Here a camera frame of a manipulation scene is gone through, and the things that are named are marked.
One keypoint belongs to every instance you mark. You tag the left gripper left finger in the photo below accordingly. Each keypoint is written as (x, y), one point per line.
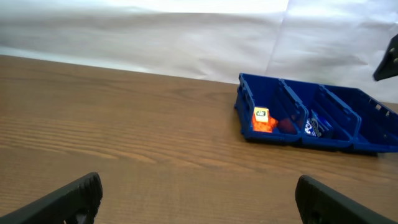
(68, 199)

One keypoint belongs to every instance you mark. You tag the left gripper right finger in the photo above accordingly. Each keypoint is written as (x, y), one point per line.
(323, 202)

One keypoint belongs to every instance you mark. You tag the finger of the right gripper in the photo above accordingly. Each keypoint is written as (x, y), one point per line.
(390, 63)

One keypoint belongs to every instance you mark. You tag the blue candy pack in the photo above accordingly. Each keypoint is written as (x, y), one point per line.
(317, 126)

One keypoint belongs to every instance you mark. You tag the orange candy box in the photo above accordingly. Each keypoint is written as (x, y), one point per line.
(286, 126)
(264, 126)

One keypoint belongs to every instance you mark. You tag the blue tray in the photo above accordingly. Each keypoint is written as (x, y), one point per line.
(267, 93)

